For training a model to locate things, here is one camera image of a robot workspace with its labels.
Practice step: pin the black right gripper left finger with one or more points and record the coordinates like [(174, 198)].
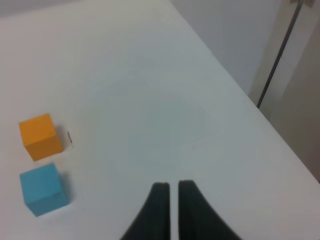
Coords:
[(153, 222)]

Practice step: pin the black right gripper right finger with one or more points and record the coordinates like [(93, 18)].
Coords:
[(197, 220)]

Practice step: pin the blue cube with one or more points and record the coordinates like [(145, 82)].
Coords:
[(43, 190)]

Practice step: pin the orange cube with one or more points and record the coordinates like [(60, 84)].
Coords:
[(39, 137)]

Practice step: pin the dark metal pole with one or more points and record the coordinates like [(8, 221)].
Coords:
[(281, 50)]

